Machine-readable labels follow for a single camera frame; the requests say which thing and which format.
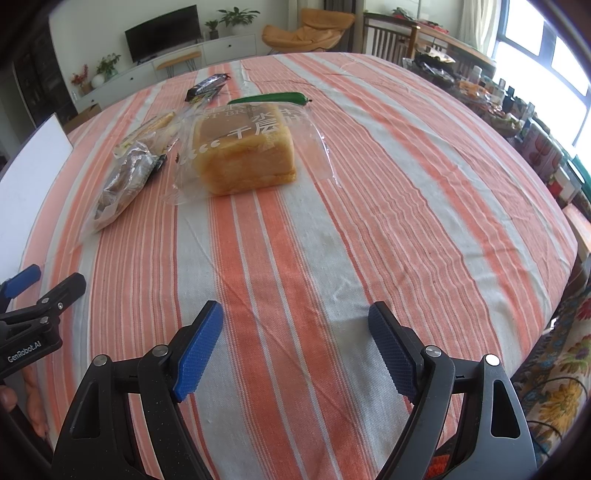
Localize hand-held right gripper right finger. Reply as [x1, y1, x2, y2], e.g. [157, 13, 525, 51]
[368, 301, 539, 480]

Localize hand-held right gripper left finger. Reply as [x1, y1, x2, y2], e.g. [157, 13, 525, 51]
[51, 300, 225, 480]

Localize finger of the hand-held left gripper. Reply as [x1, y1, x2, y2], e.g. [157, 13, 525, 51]
[0, 272, 88, 344]
[0, 264, 42, 315]

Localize white cardboard box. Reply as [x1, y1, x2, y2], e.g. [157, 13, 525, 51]
[0, 113, 75, 282]

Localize brown pastry bag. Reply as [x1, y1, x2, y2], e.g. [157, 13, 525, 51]
[81, 138, 168, 234]

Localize long beige cracker packet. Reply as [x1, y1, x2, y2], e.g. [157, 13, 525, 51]
[113, 111, 185, 155]

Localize bread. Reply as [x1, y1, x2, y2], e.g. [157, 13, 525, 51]
[165, 102, 342, 204]

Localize dark snack bar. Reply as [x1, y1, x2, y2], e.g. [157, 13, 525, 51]
[185, 74, 232, 102]

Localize green sausage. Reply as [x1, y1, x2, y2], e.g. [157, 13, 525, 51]
[228, 92, 309, 108]

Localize person's left hand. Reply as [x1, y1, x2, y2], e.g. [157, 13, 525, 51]
[0, 369, 51, 439]

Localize floral sofa cover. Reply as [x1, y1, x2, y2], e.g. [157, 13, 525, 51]
[512, 295, 591, 457]

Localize brown cardboard box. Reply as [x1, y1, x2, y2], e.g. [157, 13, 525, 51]
[62, 104, 101, 134]

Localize dark glass cabinet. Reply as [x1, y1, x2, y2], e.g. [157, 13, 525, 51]
[11, 28, 77, 125]

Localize red flowers in vase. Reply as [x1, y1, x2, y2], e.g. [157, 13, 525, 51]
[70, 64, 90, 95]

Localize green plant in white vase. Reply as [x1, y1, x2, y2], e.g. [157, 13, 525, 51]
[91, 53, 122, 88]

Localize red patterned tin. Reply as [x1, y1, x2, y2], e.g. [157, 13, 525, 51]
[522, 124, 548, 162]
[538, 138, 564, 178]

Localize wooden stool with metal legs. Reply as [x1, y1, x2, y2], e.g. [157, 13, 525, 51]
[154, 50, 204, 75]

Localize green cloth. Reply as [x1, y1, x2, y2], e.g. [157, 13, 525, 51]
[570, 154, 591, 190]

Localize black television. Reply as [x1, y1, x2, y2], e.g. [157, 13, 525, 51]
[124, 6, 202, 63]

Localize white television cabinet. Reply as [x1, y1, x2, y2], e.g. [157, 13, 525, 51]
[78, 33, 258, 109]

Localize black tray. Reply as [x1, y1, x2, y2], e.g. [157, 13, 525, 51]
[411, 46, 455, 77]

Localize large potted plant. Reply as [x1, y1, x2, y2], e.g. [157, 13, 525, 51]
[217, 7, 260, 35]

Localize wooden slatted bench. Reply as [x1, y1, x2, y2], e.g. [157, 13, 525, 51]
[362, 11, 497, 81]

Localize orange lounge chair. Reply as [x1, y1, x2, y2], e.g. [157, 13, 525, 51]
[262, 8, 356, 54]

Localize window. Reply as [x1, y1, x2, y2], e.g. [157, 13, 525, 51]
[494, 0, 591, 148]

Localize white curtain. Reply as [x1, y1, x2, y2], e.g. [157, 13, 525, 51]
[457, 0, 502, 56]

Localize black cable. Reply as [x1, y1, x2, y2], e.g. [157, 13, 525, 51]
[526, 374, 583, 457]

